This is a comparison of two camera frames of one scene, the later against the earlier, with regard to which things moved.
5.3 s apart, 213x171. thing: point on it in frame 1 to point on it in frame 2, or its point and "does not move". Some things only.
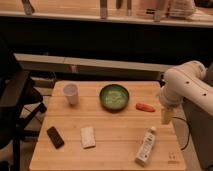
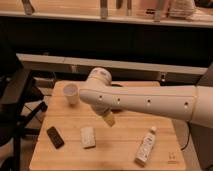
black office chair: (19, 102) does not move
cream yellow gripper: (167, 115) to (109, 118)
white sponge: (88, 138) does not move
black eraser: (55, 137) does not move
